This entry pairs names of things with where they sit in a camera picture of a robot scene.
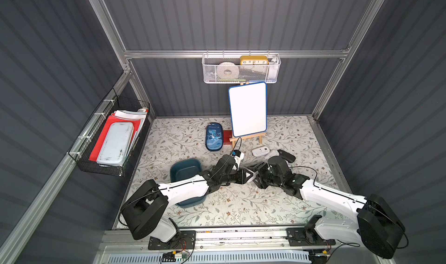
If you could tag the wooden easel stand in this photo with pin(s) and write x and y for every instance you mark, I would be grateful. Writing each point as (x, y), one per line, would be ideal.
(234, 140)

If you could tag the white computer mouse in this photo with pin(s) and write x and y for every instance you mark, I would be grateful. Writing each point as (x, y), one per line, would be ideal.
(260, 151)
(272, 153)

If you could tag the yellow clock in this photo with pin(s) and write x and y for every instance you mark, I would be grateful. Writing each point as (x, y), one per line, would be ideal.
(254, 60)

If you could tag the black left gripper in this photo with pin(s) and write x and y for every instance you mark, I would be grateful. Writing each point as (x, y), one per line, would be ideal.
(238, 175)

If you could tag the black wire wall basket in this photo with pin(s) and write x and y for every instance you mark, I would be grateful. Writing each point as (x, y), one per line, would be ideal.
(82, 148)

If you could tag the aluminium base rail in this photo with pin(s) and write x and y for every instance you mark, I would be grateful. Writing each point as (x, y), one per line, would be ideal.
(232, 245)

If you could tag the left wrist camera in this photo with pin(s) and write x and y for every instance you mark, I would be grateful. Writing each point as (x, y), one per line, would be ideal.
(238, 157)

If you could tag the white tape roll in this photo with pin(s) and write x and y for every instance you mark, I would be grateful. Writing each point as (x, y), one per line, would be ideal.
(227, 71)

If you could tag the blue dinosaur pencil case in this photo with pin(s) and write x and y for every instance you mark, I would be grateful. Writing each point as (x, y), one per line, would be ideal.
(214, 136)

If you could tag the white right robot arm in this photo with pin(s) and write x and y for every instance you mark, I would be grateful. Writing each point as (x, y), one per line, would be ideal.
(367, 221)

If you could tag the teal storage box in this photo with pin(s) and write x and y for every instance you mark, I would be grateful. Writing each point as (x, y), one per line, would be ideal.
(185, 170)

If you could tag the black computer mouse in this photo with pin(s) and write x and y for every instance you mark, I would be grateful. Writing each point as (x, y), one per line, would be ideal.
(287, 156)

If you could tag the red flat box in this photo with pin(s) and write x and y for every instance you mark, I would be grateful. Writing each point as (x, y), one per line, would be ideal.
(227, 135)

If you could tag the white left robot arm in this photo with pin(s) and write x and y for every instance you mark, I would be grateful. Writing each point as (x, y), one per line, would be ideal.
(144, 211)

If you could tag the white wire wall basket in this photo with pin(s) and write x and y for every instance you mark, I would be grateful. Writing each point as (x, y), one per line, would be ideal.
(247, 73)

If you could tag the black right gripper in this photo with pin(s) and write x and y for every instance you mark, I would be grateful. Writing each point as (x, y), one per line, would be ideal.
(263, 177)

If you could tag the white plastic tray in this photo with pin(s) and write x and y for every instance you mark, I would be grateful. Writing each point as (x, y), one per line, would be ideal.
(116, 144)

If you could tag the blue framed whiteboard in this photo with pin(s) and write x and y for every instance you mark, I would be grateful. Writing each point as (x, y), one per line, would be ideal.
(248, 108)

